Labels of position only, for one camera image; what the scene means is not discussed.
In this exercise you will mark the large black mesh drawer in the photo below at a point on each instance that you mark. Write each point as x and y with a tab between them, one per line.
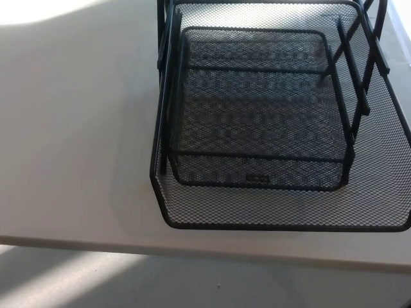
257	210

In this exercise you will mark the small black mesh tray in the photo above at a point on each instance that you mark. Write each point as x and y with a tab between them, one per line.
257	128

